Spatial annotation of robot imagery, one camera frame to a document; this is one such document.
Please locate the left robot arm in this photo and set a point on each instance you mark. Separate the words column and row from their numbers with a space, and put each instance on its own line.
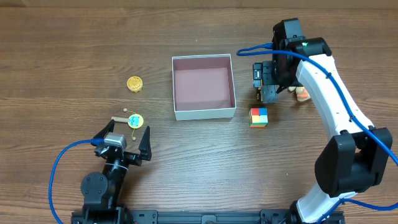
column 101, row 190

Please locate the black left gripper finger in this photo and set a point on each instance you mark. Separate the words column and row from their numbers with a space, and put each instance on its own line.
column 109, row 128
column 144, row 146

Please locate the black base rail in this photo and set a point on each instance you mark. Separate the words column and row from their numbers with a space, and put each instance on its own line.
column 155, row 217

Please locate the yellow and grey toy truck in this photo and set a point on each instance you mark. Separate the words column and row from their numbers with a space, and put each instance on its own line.
column 267, row 94

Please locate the multicoloured puzzle cube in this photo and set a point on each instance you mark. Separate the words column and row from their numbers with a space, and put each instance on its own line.
column 258, row 117

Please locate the small wooden rattle drum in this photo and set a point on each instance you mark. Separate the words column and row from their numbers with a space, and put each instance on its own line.
column 134, row 121

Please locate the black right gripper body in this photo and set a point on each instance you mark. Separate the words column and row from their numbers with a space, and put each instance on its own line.
column 268, row 82

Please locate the white square cardboard box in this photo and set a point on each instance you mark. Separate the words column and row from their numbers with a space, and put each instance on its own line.
column 203, row 87

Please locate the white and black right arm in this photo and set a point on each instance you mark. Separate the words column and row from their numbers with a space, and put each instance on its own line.
column 357, row 152

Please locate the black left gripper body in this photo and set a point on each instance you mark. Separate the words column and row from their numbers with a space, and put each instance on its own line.
column 127, row 156

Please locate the yellow round ridged toy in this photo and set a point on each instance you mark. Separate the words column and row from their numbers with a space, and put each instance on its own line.
column 134, row 84

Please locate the cream plush animal toy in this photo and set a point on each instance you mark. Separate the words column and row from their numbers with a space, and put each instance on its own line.
column 301, row 93

